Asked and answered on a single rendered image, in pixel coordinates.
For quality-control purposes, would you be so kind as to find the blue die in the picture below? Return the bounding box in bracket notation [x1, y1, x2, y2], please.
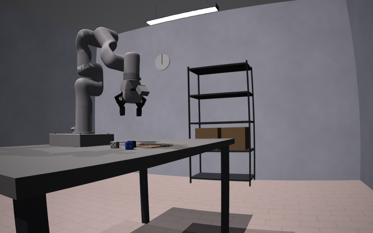
[125, 142, 134, 150]

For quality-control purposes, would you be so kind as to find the white die with black pips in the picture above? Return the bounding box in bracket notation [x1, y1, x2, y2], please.
[110, 141, 119, 148]

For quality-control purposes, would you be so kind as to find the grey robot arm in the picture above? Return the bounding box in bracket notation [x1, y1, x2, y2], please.
[71, 27, 141, 134]

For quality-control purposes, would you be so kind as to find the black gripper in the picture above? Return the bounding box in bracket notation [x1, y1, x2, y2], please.
[115, 79, 146, 117]

